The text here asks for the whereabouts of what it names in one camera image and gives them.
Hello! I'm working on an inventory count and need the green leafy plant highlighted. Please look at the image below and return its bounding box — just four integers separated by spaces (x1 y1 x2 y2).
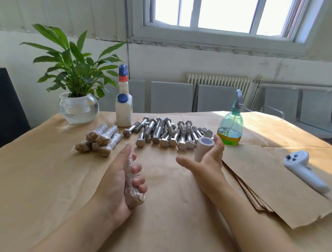
21 23 127 99

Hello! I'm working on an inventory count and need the white glue bottle blue cap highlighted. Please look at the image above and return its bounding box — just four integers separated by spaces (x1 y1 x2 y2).
115 64 133 127

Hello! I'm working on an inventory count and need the white framed window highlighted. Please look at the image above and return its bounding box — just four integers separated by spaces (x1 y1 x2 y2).
130 0 325 58

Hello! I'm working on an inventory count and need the black trash bin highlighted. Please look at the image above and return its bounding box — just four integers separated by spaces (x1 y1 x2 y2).
0 67 31 147

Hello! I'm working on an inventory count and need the stack of brown paper sheets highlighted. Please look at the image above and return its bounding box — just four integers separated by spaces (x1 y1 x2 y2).
223 143 332 230

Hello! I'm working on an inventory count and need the green spray bottle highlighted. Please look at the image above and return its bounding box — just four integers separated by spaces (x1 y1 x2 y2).
217 89 245 146

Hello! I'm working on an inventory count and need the large brown paper table cover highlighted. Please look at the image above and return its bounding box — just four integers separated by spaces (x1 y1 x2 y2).
0 110 332 252

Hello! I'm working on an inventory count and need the white cling film roll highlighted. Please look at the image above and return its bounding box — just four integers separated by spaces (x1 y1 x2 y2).
194 136 216 163

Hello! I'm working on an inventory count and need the white radiator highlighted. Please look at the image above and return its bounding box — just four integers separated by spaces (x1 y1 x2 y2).
186 73 252 110

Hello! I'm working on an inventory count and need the person's right hand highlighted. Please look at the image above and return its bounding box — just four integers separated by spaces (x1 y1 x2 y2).
175 134 230 201

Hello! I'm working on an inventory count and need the person's right forearm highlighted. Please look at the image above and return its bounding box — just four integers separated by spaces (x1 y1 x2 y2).
210 183 302 252

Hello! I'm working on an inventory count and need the steel hex bolt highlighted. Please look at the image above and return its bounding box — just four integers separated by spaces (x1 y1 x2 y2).
123 156 146 210

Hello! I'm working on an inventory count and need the grey chair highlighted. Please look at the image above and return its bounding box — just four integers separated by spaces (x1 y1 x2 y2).
262 87 301 122
298 89 332 139
99 79 146 112
196 84 238 113
150 81 194 114

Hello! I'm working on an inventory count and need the pile of steel bolts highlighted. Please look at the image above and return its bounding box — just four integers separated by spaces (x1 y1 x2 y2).
123 116 214 152

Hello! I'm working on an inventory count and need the white vertical blind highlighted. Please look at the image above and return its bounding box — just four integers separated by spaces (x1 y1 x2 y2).
0 0 130 42

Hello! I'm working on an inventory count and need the white handheld controller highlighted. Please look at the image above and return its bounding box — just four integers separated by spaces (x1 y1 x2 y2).
283 151 330 195

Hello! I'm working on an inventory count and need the round glass vase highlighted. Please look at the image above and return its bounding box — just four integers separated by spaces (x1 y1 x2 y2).
58 92 100 125

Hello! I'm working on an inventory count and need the person's left hand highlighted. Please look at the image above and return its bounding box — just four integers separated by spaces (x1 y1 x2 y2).
91 143 148 230

